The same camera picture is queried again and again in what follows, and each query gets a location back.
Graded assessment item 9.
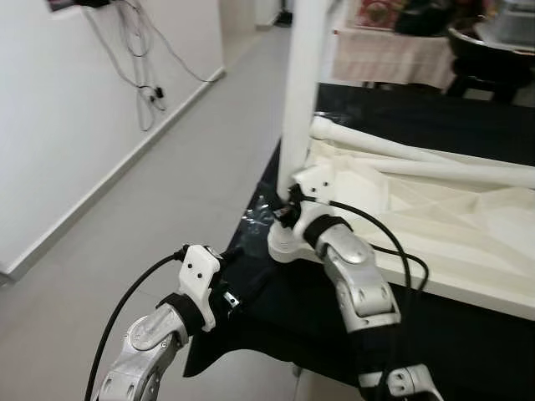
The black wall cable with switch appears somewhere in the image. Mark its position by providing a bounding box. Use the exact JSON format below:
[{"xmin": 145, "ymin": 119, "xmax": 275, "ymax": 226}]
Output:
[{"xmin": 84, "ymin": 7, "xmax": 168, "ymax": 132}]

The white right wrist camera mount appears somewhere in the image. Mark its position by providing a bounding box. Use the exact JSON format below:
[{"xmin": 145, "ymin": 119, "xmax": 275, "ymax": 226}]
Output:
[{"xmin": 291, "ymin": 165, "xmax": 342, "ymax": 214}]

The black table cloth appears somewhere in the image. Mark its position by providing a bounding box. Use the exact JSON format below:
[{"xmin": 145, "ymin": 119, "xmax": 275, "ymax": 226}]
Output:
[{"xmin": 182, "ymin": 82, "xmax": 535, "ymax": 401}]

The black bag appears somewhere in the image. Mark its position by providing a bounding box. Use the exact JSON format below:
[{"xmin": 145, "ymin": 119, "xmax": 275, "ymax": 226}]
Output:
[{"xmin": 397, "ymin": 0, "xmax": 486, "ymax": 36}]

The red brown cardboard box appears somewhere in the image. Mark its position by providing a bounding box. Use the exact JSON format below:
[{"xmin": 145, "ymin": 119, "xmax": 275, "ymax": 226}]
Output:
[{"xmin": 355, "ymin": 0, "xmax": 402, "ymax": 30}]

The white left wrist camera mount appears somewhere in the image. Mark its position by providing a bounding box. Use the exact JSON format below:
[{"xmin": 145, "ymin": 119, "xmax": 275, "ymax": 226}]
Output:
[{"xmin": 178, "ymin": 244, "xmax": 222, "ymax": 333}]

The black hanging wall cable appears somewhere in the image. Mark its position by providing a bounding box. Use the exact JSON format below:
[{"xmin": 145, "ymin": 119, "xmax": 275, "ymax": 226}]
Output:
[{"xmin": 130, "ymin": 0, "xmax": 225, "ymax": 84}]

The beige cloth covered table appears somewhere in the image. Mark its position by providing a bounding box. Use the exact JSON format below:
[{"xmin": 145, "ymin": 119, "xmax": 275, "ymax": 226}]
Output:
[{"xmin": 333, "ymin": 25, "xmax": 456, "ymax": 91}]

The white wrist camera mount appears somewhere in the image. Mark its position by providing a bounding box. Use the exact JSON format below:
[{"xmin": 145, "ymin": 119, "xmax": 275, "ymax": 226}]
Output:
[
  {"xmin": 178, "ymin": 244, "xmax": 222, "ymax": 333},
  {"xmin": 291, "ymin": 165, "xmax": 342, "ymax": 214}
]

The crinkled clear plastic wrap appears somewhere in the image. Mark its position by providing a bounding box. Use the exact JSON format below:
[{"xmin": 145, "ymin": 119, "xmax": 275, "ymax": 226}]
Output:
[{"xmin": 247, "ymin": 194, "xmax": 289, "ymax": 235}]

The white plastic table top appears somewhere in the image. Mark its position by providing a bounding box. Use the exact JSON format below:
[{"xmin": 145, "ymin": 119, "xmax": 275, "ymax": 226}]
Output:
[{"xmin": 267, "ymin": 117, "xmax": 535, "ymax": 322}]

